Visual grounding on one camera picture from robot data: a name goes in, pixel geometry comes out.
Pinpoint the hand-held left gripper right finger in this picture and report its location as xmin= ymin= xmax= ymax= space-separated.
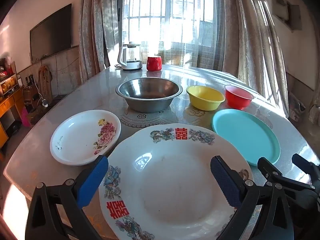
xmin=210 ymin=155 xmax=294 ymax=240

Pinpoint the plastic bag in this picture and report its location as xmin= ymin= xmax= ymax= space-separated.
xmin=287 ymin=92 xmax=307 ymax=123

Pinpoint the large white dragon print plate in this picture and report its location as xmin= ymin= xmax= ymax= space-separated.
xmin=99 ymin=123 xmax=255 ymax=240

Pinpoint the stainless steel bowl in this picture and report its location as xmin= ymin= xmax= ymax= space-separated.
xmin=115 ymin=78 xmax=183 ymax=113

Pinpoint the yellow plastic bowl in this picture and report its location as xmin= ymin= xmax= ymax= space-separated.
xmin=186 ymin=85 xmax=226 ymax=111

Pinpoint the barred window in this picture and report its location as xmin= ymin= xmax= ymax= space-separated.
xmin=122 ymin=0 xmax=223 ymax=49

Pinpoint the wall television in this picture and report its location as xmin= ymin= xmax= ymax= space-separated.
xmin=29 ymin=4 xmax=72 ymax=65

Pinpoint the teal plastic plate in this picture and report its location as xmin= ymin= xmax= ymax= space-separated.
xmin=211 ymin=109 xmax=281 ymax=167

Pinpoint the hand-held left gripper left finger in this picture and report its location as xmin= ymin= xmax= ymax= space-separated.
xmin=25 ymin=155 xmax=109 ymax=240

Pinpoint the pink bag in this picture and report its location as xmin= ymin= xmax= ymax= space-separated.
xmin=20 ymin=106 xmax=31 ymax=127

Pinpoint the gold lace table mat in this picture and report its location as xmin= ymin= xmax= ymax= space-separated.
xmin=119 ymin=104 xmax=273 ymax=132

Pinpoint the red mug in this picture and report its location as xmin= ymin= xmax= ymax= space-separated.
xmin=146 ymin=56 xmax=162 ymax=71

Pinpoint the red plastic bowl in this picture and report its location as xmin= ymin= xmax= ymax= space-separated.
xmin=224 ymin=85 xmax=255 ymax=110

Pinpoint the white glass electric kettle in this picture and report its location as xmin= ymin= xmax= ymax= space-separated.
xmin=115 ymin=43 xmax=143 ymax=70

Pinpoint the grey velvet curtain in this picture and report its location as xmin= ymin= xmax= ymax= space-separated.
xmin=221 ymin=0 xmax=289 ymax=102
xmin=79 ymin=0 xmax=124 ymax=84

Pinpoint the wall electrical box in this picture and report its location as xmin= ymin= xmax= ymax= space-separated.
xmin=271 ymin=0 xmax=303 ymax=32

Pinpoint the tied grey curtain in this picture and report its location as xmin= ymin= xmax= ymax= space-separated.
xmin=309 ymin=90 xmax=320 ymax=125

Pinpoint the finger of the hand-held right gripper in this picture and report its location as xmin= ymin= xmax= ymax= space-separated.
xmin=257 ymin=157 xmax=316 ymax=189
xmin=291 ymin=153 xmax=320 ymax=182

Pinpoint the wooden cabinet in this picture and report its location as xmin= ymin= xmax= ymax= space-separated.
xmin=0 ymin=57 xmax=25 ymax=148

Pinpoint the dark low table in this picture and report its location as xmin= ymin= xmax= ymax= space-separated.
xmin=49 ymin=94 xmax=68 ymax=108

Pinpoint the bamboo chair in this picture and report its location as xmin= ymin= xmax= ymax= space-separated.
xmin=37 ymin=65 xmax=53 ymax=101

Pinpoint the white floral plate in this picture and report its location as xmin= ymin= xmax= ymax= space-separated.
xmin=49 ymin=109 xmax=122 ymax=167

